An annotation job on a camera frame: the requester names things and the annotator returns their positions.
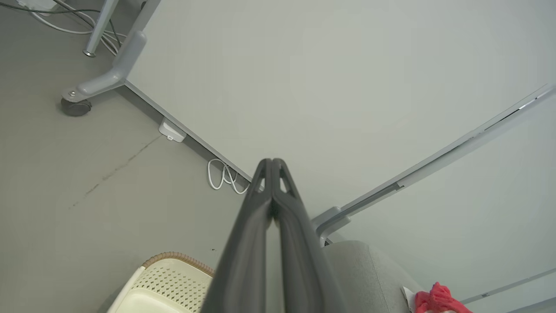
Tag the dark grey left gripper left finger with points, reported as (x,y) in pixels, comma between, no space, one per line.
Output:
(243,269)

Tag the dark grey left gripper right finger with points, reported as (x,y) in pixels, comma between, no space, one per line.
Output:
(304,269)

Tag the red jacket with white stripes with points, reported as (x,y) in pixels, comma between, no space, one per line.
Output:
(438,300)

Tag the cream plastic laundry basket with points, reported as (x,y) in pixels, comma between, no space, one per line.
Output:
(173,282)

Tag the grey partition leg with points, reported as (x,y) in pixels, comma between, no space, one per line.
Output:
(332,221)

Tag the grey fabric sofa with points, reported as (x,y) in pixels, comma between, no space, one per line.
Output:
(369,278)

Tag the white power adapter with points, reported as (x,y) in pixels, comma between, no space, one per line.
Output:
(172,131)

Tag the large white partition panel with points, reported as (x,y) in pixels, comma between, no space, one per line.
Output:
(325,87)

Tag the grey table leg with caster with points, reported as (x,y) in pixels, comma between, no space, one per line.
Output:
(117,74)

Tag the black castor wheel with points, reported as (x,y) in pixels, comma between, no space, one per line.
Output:
(76,107)

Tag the grey metal table leg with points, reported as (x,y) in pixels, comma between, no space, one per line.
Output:
(100,26)

